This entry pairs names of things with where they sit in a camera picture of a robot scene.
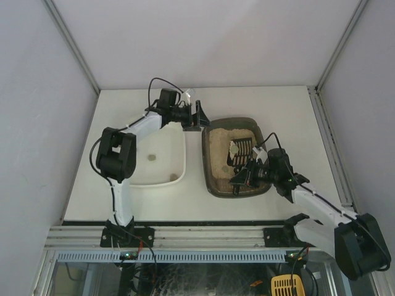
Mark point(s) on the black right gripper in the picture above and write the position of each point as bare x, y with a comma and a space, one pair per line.
247, 174

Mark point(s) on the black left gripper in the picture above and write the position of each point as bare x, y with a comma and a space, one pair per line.
191, 115

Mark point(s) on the grey litter box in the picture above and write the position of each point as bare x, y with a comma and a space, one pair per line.
227, 145

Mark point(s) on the black litter scoop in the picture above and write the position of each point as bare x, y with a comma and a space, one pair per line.
237, 161

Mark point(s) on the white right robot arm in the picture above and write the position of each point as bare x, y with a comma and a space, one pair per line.
354, 241

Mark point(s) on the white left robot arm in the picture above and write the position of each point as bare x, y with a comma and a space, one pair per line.
117, 152

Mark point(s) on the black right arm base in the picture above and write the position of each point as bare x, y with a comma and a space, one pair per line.
285, 235

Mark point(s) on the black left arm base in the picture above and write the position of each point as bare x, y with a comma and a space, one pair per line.
126, 237

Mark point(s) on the white plastic tray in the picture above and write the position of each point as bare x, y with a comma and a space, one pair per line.
169, 146

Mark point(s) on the yellow slotted scoop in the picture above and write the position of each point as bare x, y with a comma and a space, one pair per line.
287, 285

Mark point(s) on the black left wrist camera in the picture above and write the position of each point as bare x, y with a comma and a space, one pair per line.
168, 98

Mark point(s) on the aluminium frame rail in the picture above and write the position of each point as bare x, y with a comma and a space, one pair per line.
247, 237

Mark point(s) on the grey slotted cable duct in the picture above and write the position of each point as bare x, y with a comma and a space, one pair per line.
216, 256

